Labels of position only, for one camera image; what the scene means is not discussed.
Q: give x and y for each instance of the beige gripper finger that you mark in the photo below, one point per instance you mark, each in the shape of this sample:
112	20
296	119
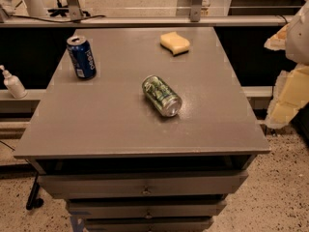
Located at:
278	40
290	94

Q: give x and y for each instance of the green soda can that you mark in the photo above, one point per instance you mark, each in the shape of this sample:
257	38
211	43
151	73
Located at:
166	101

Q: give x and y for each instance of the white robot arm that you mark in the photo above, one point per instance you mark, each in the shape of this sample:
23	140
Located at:
297	41

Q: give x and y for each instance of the blue Pepsi can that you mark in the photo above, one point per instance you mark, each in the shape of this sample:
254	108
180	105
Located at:
82	57

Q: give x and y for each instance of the yellow sponge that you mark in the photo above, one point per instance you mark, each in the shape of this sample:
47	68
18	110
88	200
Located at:
175	43

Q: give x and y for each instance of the grey top drawer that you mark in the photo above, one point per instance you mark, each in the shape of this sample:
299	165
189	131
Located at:
143	184

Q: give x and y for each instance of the grey drawer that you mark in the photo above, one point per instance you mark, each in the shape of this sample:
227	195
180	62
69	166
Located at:
143	184
154	208
162	224

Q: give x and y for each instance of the grey bottom drawer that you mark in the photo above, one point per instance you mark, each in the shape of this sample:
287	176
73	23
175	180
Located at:
162	224

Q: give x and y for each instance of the grey middle drawer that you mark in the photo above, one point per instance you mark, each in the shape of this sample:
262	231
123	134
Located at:
154	208

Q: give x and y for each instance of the white pump bottle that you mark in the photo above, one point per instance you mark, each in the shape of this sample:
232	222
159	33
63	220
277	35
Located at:
13	84

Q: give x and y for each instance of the black caster leg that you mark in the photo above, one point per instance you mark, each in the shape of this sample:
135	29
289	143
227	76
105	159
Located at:
34	201

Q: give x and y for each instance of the grey metal rail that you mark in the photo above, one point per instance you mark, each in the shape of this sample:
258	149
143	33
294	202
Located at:
21	21

